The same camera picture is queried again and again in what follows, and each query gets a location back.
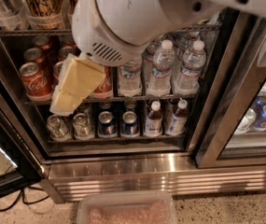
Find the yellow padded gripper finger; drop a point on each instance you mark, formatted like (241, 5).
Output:
(79, 77)

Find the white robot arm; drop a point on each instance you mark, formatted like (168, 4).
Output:
(112, 32)

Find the front middle coca-cola can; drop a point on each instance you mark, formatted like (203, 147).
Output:
(56, 72)

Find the coca-cola can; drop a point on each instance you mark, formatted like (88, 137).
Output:
(37, 55)
(65, 51)
(104, 90)
(56, 72)
(35, 82)

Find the front right coca-cola can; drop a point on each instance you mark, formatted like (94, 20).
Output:
(104, 90)

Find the middle centre coca-cola can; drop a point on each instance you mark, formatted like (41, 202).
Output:
(65, 51)

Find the front left coca-cola can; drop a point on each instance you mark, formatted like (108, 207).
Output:
(35, 82)

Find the middle left coca-cola can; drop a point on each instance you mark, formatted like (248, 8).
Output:
(37, 55)

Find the green soda can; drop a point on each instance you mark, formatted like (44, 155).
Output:
(82, 127)
(58, 128)

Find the left green soda can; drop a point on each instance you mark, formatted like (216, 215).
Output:
(58, 128)

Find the left blue pepsi can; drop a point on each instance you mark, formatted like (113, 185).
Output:
(106, 125)

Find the blue pepsi can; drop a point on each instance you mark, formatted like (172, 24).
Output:
(129, 124)
(106, 125)

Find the right blue pepsi can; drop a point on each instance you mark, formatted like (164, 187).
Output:
(129, 124)

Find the left orange lacroix can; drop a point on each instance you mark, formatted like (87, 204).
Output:
(45, 14)

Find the open black fridge door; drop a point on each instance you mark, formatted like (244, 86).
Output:
(17, 170)

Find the stainless steel beverage fridge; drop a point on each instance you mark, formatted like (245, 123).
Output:
(75, 168)

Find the closed glass fridge door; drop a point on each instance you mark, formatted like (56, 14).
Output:
(245, 84)

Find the front left water bottle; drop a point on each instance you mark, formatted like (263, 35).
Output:
(129, 75)

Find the water bottle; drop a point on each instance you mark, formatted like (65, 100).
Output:
(163, 60)
(129, 75)
(194, 58)

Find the front middle water bottle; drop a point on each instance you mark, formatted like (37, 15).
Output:
(163, 60)

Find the left iced tea bottle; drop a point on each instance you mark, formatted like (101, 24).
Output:
(153, 119)

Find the iced tea bottle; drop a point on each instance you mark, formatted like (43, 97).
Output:
(153, 119)
(177, 118)

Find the front right water bottle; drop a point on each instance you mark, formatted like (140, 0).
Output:
(194, 58)

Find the right iced tea bottle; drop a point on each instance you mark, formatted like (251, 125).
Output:
(177, 118)

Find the clear plastic bin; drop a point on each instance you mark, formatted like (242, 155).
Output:
(127, 207)

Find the upper wire shelf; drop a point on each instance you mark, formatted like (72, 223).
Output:
(192, 28)

